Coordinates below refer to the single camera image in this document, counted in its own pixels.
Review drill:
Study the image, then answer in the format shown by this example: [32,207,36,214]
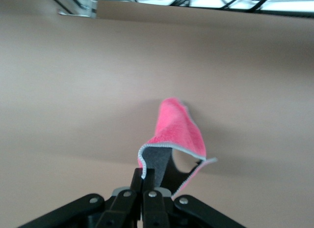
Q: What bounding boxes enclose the aluminium frame profile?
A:
[40,0,99,19]

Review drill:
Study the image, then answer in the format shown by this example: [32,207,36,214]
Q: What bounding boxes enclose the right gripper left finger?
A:
[17,168,144,228]

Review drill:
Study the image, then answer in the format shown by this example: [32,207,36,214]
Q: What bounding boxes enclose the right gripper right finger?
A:
[142,168,246,228]

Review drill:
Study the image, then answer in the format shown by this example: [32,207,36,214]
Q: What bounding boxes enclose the pink and grey towel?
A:
[137,97,218,199]

